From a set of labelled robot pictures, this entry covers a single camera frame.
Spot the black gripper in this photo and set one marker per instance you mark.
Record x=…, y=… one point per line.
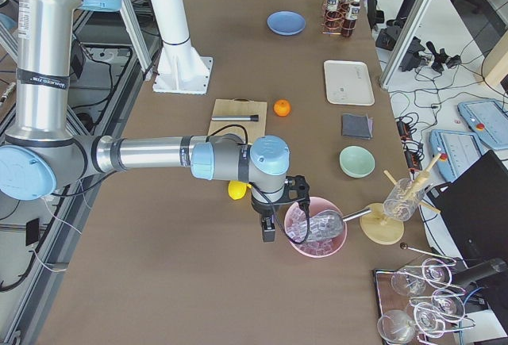
x=262, y=208

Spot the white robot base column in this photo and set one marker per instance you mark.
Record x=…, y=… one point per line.
x=180, y=70

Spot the copper wire bottle rack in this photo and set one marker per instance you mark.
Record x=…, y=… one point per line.
x=336, y=29

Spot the orange fruit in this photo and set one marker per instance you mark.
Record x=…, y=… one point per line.
x=282, y=108

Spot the blue plate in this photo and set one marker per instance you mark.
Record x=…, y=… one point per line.
x=286, y=23

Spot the wooden cup tree stand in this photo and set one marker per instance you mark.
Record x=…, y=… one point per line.
x=384, y=230

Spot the black laptop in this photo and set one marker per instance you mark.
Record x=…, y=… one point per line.
x=474, y=208

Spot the blue teach pendant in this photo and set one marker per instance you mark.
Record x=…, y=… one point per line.
x=488, y=120
x=461, y=149

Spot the metal ice scoop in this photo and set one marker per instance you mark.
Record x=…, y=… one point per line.
x=329, y=224

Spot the green bowl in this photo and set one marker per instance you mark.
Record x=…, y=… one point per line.
x=356, y=162

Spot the pink bowl with ice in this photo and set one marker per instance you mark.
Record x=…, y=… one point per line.
x=320, y=243

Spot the blue teach pendant far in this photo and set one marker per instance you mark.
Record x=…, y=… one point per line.
x=488, y=120

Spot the cream rabbit tray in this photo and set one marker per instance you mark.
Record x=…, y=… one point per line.
x=348, y=83

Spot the tea bottle middle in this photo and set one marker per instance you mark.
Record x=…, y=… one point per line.
x=331, y=14

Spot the wooden cutting board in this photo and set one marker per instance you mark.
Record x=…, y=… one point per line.
x=239, y=107

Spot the clear glass mug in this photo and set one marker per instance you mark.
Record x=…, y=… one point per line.
x=400, y=204

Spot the blue teach pendant near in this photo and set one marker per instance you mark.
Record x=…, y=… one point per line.
x=461, y=149

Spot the grey folded cloth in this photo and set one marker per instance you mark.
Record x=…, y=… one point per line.
x=356, y=126

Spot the steel muddler with black tip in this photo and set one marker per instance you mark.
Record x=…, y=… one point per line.
x=252, y=118

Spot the yellow lemon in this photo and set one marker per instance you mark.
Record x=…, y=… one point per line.
x=237, y=190

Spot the wine glass rack tray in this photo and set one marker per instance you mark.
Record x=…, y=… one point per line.
x=419, y=303

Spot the tea bottle front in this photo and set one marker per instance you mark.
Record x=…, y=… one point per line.
x=350, y=18

